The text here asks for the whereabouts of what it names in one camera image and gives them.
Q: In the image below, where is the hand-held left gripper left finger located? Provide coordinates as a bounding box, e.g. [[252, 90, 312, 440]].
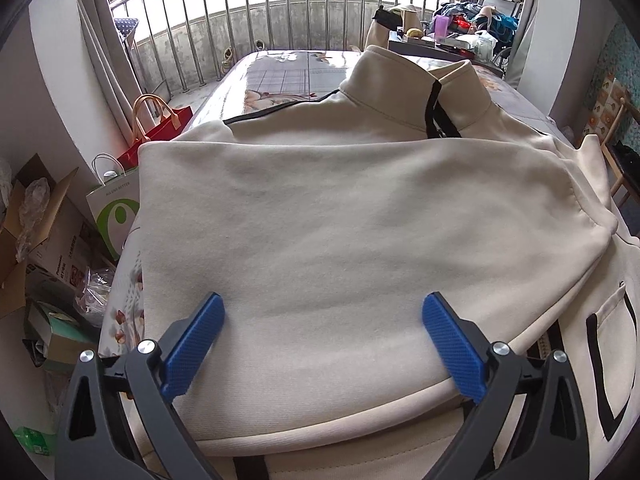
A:
[[54, 291, 226, 480]]

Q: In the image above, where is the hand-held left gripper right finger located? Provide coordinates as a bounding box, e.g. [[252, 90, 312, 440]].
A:
[[421, 291, 588, 480]]

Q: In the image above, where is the cream jacket with black trim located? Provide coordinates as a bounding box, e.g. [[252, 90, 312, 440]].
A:
[[135, 45, 640, 480]]

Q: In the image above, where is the pile of colourful clothes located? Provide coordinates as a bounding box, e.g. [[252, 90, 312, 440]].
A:
[[430, 0, 521, 36]]

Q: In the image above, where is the green box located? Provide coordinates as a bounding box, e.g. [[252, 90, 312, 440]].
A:
[[22, 300, 96, 366]]

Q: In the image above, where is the white paper bag green print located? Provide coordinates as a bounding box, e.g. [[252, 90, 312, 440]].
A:
[[86, 154, 142, 261]]

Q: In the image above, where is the open cardboard box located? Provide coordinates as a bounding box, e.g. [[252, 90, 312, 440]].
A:
[[0, 155, 116, 311]]

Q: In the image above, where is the green packet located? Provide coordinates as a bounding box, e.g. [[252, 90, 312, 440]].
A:
[[12, 425, 56, 456]]

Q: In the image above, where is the clear plastic bag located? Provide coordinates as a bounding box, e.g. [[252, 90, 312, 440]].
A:
[[15, 177, 53, 261]]

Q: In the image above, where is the red gift bag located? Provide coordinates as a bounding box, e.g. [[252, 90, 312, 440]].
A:
[[117, 94, 193, 171]]

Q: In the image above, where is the wooden chair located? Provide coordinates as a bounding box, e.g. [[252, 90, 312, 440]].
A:
[[580, 97, 640, 206]]

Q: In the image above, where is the beige curtain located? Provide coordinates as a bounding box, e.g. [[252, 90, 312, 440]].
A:
[[75, 0, 146, 161]]

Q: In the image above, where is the dark side table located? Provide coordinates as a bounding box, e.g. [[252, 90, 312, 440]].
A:
[[387, 30, 506, 78]]

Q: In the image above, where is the blue dotted ironing board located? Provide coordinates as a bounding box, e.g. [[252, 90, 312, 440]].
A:
[[114, 17, 138, 61]]

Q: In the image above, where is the grey curtain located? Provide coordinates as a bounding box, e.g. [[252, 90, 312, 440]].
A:
[[515, 0, 546, 96]]

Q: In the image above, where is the beige bag with black strap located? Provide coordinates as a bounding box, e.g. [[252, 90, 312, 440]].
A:
[[365, 4, 426, 53]]

